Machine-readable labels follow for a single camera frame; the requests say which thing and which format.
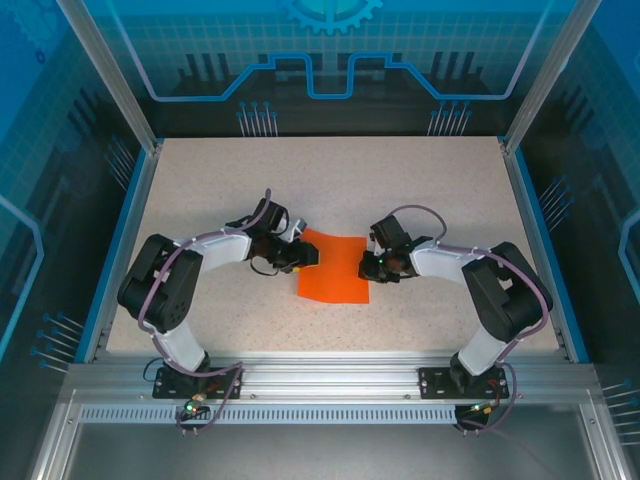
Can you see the small connector board green light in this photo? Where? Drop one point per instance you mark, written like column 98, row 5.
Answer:
column 192, row 407
column 480, row 410

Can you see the blue printed back panel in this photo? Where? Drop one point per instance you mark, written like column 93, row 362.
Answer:
column 200, row 30

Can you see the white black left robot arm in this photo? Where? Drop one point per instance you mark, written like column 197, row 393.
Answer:
column 165, row 285

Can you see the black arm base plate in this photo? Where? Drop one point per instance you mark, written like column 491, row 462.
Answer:
column 432, row 385
column 170, row 390

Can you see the aluminium side rail blue trim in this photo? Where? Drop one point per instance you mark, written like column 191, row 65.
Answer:
column 130, row 240
column 531, row 225

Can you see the orange paper sheet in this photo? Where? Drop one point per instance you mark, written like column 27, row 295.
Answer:
column 335, row 270

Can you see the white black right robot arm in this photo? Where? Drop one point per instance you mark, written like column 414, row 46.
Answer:
column 500, row 295

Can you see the aluminium frame post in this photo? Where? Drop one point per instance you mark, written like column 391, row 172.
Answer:
column 549, row 75
column 112, row 75

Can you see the aluminium front rail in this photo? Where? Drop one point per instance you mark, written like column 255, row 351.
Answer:
column 330, row 375

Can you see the grey metal front shelf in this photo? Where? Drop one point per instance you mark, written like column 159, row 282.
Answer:
column 325, row 455

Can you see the blue printed side panel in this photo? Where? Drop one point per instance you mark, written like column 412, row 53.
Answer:
column 40, row 150
column 600, row 150

